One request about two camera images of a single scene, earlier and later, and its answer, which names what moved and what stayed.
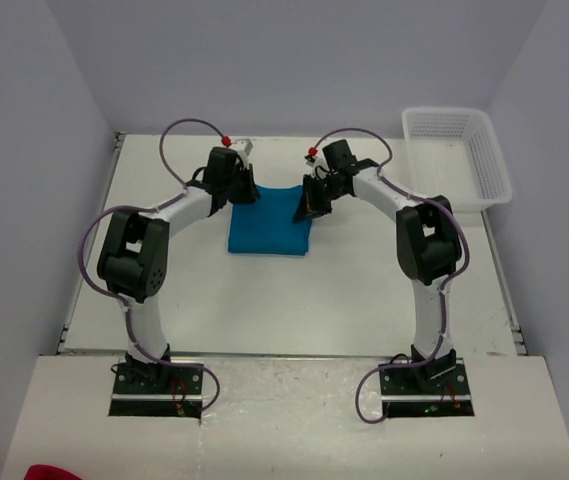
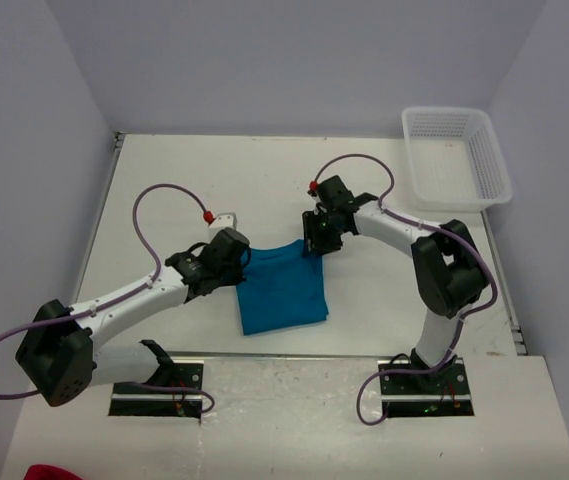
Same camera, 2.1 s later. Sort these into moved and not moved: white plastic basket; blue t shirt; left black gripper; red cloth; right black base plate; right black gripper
Moved: left black gripper; blue t shirt; right black gripper
Not moved: white plastic basket; red cloth; right black base plate
